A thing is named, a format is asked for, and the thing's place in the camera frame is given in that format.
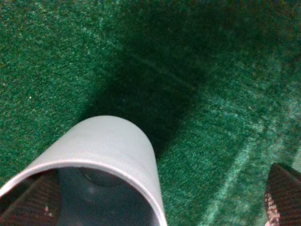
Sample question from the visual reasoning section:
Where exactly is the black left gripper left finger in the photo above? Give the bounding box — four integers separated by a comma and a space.
0, 169, 62, 226

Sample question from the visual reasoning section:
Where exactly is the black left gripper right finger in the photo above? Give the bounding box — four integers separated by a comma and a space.
264, 163, 301, 226

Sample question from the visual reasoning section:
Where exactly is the light blue plastic cup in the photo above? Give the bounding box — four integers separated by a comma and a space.
0, 116, 167, 226

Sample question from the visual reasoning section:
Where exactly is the green velvet tablecloth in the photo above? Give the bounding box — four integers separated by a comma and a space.
0, 0, 301, 226

